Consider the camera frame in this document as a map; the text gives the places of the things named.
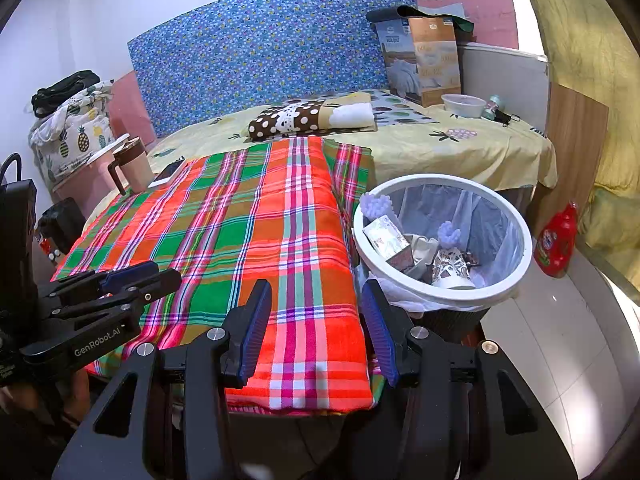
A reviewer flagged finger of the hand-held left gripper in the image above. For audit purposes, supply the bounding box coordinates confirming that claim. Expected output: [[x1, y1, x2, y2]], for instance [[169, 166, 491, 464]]
[[37, 260, 161, 306], [40, 268, 182, 331]]

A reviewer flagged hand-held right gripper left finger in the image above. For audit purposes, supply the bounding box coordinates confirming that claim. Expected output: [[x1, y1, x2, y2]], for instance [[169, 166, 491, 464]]
[[52, 278, 273, 480]]

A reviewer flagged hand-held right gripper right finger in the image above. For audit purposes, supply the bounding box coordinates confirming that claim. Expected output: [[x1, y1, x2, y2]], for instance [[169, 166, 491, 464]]
[[360, 278, 578, 480]]

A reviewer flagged white paper bag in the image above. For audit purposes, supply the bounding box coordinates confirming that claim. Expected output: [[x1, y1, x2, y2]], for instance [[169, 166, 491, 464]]
[[407, 235, 443, 281]]

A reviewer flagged patterned paper cup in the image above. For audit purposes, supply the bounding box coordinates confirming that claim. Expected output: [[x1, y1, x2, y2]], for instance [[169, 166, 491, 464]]
[[431, 247, 476, 290]]

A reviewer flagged purple white carton box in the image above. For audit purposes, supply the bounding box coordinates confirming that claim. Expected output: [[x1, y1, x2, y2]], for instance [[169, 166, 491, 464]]
[[362, 215, 412, 261]]

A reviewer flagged white round trash bin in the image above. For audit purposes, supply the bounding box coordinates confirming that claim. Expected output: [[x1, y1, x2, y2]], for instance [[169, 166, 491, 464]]
[[352, 173, 533, 341]]

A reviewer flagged pink stool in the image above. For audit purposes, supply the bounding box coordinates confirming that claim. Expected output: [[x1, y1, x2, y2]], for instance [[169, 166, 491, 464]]
[[52, 150, 131, 206]]

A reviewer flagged red green plaid blanket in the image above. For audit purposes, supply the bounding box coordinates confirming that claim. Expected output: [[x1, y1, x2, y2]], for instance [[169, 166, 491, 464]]
[[52, 137, 388, 416]]

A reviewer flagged smartphone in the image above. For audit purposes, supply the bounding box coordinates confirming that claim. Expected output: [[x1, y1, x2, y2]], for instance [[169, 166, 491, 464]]
[[147, 160, 187, 189]]

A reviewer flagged pineapple print cloth bundle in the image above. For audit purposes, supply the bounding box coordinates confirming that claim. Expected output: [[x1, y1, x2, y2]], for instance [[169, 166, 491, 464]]
[[28, 80, 118, 186]]

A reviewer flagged yellow pineapple print bed sheet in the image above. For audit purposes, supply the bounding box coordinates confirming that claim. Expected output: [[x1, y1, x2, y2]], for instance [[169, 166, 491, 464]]
[[82, 87, 558, 221]]

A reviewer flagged black bag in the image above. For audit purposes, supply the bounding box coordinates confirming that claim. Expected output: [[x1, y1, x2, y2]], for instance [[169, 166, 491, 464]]
[[31, 71, 101, 117]]

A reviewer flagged red detergent bottle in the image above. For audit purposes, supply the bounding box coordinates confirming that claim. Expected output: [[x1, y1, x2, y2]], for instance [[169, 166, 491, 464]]
[[533, 201, 578, 277]]

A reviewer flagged brown polka dot pillow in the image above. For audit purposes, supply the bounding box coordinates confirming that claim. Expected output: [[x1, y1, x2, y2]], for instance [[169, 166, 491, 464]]
[[248, 100, 326, 142]]

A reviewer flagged yellow white folded towel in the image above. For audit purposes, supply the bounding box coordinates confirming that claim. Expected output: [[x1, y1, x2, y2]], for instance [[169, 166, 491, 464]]
[[320, 91, 377, 131]]

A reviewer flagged fruit print pillowcase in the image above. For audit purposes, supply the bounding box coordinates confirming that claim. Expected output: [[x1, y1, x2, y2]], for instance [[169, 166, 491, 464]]
[[367, 89, 441, 127]]

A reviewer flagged white plastic bowl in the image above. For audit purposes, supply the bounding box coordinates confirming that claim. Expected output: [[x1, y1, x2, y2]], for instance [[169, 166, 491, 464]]
[[441, 93, 487, 119]]

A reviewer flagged blue floral headboard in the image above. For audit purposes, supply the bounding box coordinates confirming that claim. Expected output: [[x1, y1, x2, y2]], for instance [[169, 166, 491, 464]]
[[127, 0, 418, 140]]

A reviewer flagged wooden board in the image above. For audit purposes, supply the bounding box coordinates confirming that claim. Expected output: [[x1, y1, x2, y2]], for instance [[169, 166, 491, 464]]
[[527, 82, 610, 241]]

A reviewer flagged printed paper shopping bag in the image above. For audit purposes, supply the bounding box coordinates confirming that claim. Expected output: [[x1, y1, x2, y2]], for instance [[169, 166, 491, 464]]
[[366, 5, 475, 108]]

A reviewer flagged white board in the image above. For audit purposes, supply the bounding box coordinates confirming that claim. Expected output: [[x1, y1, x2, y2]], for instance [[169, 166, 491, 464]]
[[457, 40, 550, 133]]

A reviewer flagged yellow curtain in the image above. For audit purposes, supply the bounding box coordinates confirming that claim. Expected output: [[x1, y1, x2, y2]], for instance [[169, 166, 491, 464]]
[[510, 0, 640, 306]]

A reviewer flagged beige mug brown handle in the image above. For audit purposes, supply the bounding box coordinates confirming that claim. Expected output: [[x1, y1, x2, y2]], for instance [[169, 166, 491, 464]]
[[107, 134, 155, 196]]

